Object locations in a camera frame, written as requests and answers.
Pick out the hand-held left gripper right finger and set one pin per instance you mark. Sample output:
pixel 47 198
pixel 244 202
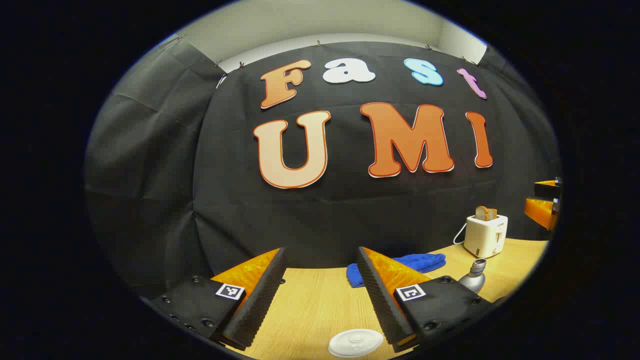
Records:
pixel 382 305

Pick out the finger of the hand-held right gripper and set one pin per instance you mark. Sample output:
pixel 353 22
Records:
pixel 542 212
pixel 547 190

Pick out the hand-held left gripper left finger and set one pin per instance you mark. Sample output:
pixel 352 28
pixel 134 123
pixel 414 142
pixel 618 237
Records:
pixel 260 305

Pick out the white teacup lid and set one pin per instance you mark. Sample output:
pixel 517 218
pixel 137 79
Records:
pixel 356 344

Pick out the silver water bottle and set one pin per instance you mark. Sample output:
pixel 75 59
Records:
pixel 472 282

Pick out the blue towel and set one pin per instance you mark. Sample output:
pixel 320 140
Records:
pixel 425 261

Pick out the white toaster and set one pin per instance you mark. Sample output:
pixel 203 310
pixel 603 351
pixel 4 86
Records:
pixel 485 237

